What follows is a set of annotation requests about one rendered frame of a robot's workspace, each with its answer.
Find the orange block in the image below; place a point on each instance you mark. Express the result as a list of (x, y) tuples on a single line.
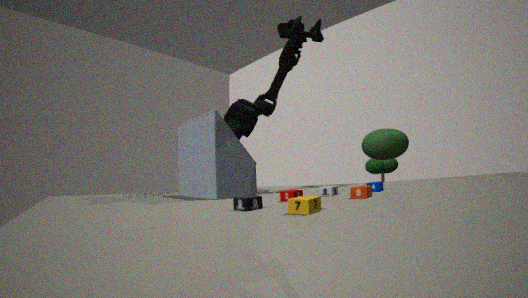
[(361, 192)]

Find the red block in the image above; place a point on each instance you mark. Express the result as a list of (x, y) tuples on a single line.
[(288, 194)]

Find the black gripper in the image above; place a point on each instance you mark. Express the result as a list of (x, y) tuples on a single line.
[(299, 36)]

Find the yellow block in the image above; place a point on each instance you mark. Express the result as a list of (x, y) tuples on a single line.
[(304, 205)]

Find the blue block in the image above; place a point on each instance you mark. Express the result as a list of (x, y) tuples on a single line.
[(376, 186)]

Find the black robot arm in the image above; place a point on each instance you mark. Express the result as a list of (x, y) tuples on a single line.
[(242, 115)]

